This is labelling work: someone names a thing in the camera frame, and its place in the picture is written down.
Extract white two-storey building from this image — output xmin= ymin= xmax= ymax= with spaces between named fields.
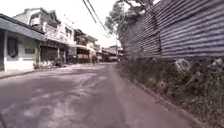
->
xmin=13 ymin=7 xmax=77 ymax=68

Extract corrugated metal fence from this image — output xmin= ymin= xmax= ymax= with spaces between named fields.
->
xmin=119 ymin=0 xmax=224 ymax=62

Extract grey asphalt road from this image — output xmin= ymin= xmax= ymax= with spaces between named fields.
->
xmin=0 ymin=62 xmax=201 ymax=128

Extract rubble and weed verge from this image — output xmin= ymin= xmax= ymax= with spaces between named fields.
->
xmin=114 ymin=57 xmax=224 ymax=128

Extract row of buildings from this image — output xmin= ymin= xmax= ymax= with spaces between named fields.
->
xmin=73 ymin=28 xmax=124 ymax=64

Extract overhead wires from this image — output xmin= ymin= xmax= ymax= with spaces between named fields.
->
xmin=81 ymin=0 xmax=111 ymax=38

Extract tree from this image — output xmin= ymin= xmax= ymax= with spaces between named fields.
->
xmin=104 ymin=0 xmax=156 ymax=38

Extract low building with grey roof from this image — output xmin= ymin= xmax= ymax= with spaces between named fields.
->
xmin=0 ymin=13 xmax=46 ymax=73

